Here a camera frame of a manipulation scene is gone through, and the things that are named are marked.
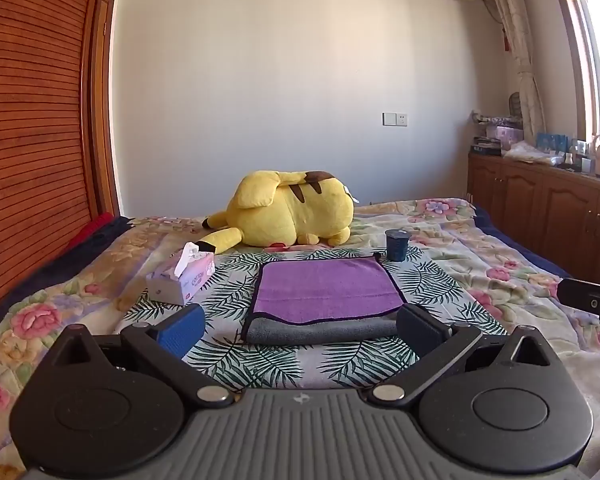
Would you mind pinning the wooden cabinet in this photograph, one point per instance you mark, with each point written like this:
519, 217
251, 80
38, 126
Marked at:
540, 205

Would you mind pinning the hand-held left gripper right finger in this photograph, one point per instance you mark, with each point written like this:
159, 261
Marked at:
421, 329

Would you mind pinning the beige curtain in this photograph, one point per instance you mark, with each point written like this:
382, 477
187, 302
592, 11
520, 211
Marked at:
522, 50

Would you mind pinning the dark blue blanket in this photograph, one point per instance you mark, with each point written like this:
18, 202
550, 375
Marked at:
45, 272

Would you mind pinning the wooden slatted wardrobe door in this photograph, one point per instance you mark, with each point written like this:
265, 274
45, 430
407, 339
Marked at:
30, 125

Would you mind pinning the yellow plush toy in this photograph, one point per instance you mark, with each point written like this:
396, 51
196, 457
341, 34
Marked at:
290, 207

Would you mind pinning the stack of boxes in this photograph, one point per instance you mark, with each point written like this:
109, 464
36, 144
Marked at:
497, 132

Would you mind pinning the tissue box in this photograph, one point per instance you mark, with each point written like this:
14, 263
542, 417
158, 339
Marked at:
182, 280

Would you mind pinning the purple towel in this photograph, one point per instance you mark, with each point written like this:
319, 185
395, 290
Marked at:
325, 289

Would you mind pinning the clear plastic bag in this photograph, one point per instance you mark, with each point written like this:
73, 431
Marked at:
530, 152

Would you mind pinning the window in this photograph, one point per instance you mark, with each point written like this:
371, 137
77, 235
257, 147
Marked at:
597, 35

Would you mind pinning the red cloth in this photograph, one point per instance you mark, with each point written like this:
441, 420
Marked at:
94, 227

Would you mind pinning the blue box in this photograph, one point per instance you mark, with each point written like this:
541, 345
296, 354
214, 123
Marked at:
552, 142

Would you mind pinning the floral bedsheet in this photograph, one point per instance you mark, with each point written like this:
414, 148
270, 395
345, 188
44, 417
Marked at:
500, 245

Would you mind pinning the white wall switch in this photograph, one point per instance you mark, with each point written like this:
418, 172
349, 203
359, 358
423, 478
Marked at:
395, 119

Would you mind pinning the dark blue cup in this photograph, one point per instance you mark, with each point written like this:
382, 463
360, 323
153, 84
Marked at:
396, 246

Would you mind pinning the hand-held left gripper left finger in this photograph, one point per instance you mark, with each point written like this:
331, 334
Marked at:
182, 329

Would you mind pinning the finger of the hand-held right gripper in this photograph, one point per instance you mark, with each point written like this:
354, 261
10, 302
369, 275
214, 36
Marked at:
587, 300

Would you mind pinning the leaf print cloth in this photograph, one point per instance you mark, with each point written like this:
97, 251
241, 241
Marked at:
230, 285

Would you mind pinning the grey towel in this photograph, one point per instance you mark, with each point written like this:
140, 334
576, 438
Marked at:
320, 331

